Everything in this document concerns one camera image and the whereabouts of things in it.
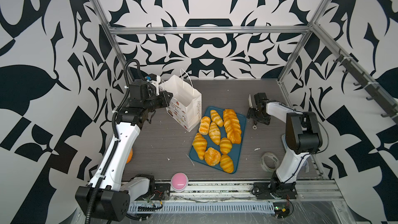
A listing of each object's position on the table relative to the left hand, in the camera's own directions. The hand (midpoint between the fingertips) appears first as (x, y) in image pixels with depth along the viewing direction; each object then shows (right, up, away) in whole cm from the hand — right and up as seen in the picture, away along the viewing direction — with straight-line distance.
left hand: (171, 91), depth 72 cm
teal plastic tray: (+32, -33, +13) cm, 48 cm away
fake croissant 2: (+16, -18, +20) cm, 31 cm away
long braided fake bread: (+32, -19, +22) cm, 43 cm away
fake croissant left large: (+13, -28, +13) cm, 33 cm away
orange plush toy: (-23, -33, +9) cm, 41 cm away
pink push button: (+3, -44, +4) cm, 44 cm away
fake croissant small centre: (+27, -29, +14) cm, 42 cm away
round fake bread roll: (+19, -33, +9) cm, 39 cm away
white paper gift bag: (+6, -7, +2) cm, 10 cm away
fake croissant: (+23, -16, +24) cm, 37 cm away
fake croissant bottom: (+26, -36, +7) cm, 45 cm away
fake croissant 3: (+21, -23, +17) cm, 36 cm away
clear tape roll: (+50, -37, +11) cm, 63 cm away
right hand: (+48, -15, +27) cm, 57 cm away
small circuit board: (+50, -53, -1) cm, 73 cm away
